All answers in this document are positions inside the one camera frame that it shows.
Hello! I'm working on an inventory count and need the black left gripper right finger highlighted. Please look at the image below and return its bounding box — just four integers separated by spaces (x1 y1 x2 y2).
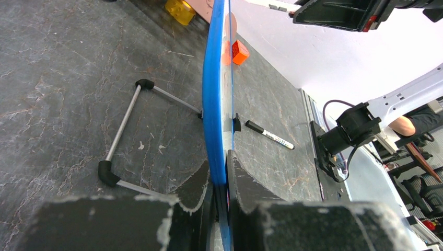
227 150 415 250

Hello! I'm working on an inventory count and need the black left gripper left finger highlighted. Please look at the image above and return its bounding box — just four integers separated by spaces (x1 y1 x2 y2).
17 162 212 250

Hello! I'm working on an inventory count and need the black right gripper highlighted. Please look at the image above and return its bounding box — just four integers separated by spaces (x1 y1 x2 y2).
292 0 443 32

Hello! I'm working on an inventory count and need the red whiteboard marker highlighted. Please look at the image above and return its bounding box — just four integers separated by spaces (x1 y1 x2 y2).
245 0 301 13

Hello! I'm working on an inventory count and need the blue framed whiteboard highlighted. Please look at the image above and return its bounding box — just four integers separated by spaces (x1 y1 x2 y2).
202 1 234 250

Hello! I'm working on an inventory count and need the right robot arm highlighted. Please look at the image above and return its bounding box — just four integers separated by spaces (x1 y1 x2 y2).
291 1 442 155

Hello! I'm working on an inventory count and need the person forearm in background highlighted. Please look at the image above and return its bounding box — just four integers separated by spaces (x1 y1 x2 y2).
389 116 416 137

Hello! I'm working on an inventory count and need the black whiteboard marker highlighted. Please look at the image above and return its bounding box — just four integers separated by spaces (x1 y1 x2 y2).
245 120 295 150

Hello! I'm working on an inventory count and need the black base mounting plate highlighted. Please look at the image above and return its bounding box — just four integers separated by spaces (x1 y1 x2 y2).
310 120 351 202

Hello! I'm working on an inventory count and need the orange round tape measure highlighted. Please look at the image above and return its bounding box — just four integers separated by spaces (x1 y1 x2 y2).
232 40 250 65

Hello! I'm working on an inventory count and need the yellow toy brick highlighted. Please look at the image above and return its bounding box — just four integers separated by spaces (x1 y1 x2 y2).
165 0 196 26

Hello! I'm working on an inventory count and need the wire whiteboard stand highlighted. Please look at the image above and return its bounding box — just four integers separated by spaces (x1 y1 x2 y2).
98 79 209 195

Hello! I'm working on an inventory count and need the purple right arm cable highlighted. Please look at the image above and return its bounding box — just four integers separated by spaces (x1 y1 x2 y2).
322 99 359 174

